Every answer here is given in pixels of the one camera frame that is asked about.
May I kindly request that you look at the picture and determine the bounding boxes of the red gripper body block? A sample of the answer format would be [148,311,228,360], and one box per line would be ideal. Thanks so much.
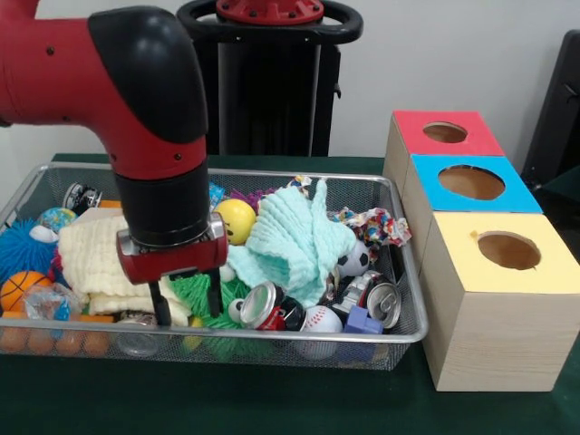
[116,213,229,285]

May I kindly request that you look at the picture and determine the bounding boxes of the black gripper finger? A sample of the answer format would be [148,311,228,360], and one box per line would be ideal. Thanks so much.
[150,279,172,327]
[206,267,223,318]

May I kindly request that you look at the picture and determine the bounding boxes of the green spiky ball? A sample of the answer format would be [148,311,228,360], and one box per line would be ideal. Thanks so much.
[170,272,255,336]

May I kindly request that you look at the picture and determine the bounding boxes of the yellow smiley ball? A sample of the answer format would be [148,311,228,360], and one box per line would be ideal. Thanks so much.
[214,198,258,247]

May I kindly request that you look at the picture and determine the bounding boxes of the cream knitted cloth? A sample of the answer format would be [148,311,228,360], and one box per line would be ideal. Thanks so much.
[57,216,191,325]

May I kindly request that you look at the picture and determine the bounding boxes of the mint green knitted cloth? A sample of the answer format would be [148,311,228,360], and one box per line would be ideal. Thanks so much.
[227,179,359,309]

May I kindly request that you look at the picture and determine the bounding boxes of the colourful braided rope toy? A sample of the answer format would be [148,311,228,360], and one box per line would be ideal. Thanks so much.
[349,207,413,247]

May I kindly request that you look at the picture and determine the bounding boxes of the shallow clear mesh bin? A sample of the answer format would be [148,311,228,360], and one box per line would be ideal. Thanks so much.
[0,163,430,371]

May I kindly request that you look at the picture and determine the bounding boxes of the wooden box with three holes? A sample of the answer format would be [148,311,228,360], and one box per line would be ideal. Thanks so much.
[383,111,580,392]

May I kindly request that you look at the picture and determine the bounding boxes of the red crushed can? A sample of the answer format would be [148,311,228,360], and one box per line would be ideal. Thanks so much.
[238,281,307,332]

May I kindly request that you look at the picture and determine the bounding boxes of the white toy baseball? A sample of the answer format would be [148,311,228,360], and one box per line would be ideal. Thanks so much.
[299,305,343,361]

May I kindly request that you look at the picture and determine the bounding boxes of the dark green table cloth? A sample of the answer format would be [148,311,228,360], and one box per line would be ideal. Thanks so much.
[0,152,580,435]

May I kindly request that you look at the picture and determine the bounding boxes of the small soccer ball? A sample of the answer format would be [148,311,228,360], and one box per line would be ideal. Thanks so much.
[337,240,372,278]

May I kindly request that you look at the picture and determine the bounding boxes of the blue spiky ball with eyes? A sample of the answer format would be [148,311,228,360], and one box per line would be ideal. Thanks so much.
[0,220,55,280]

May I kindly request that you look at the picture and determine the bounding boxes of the silver crushed can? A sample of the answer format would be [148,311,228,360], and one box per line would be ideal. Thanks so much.
[362,281,402,330]

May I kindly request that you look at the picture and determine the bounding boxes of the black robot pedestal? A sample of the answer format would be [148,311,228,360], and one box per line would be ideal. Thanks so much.
[177,0,363,157]

